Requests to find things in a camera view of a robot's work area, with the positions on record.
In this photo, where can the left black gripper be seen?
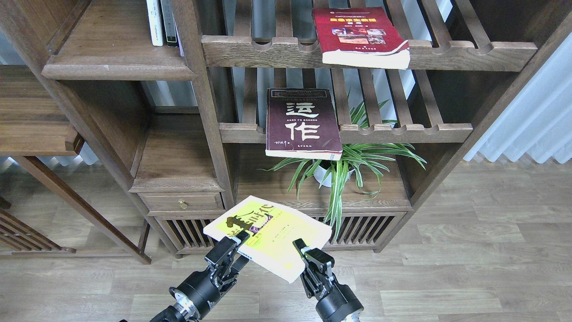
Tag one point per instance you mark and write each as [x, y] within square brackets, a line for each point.
[202, 290]

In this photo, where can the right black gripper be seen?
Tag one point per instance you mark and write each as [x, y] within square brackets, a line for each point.
[335, 302]

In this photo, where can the brass drawer knob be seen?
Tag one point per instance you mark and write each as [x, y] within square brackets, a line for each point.
[182, 204]

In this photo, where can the spider plant in white pot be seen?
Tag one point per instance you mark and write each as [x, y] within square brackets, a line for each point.
[354, 159]

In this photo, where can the dark maroon book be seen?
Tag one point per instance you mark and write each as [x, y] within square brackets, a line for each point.
[302, 123]

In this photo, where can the dark wooden bookshelf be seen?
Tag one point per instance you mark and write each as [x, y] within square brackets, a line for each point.
[170, 127]

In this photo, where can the pale purple upright book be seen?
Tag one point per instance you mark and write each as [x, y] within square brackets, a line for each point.
[180, 47]

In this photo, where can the red cover book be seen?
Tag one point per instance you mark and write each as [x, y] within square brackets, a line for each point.
[360, 37]

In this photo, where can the dark spine upright book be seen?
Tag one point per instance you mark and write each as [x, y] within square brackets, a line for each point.
[169, 24]

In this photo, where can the white curtain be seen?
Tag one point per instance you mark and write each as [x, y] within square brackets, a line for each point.
[538, 122]

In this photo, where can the white spine upright book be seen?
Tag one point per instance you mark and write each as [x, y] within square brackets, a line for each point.
[155, 22]

